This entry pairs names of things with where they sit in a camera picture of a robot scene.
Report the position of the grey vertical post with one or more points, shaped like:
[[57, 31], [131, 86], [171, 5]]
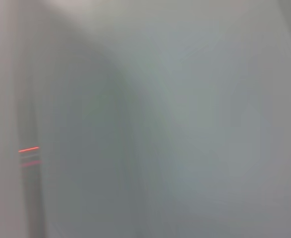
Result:
[[31, 198]]

